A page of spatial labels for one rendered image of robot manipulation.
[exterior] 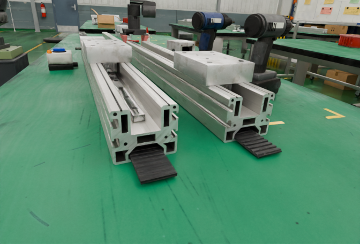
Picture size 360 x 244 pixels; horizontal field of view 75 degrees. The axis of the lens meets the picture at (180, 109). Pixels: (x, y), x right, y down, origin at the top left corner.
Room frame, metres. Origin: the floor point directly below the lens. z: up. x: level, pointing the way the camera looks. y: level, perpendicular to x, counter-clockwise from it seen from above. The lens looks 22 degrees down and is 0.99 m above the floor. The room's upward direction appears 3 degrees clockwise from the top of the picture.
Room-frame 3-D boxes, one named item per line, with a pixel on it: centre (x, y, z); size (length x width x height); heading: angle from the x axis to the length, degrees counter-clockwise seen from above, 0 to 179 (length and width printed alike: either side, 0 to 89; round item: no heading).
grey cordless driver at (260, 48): (0.68, -0.25, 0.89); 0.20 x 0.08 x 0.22; 128
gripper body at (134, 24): (1.15, 0.23, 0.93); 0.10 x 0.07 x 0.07; 115
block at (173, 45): (1.10, 0.02, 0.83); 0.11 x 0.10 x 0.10; 128
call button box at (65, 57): (0.87, 0.44, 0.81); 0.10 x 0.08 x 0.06; 115
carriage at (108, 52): (0.67, 0.22, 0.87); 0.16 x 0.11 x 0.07; 25
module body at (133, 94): (0.67, 0.22, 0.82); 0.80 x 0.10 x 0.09; 25
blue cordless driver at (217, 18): (0.92, -0.12, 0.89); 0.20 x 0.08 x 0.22; 128
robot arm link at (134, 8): (1.15, 0.23, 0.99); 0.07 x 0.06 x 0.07; 102
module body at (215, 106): (0.75, 0.04, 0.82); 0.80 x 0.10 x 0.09; 25
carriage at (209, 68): (0.52, -0.06, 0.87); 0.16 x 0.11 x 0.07; 25
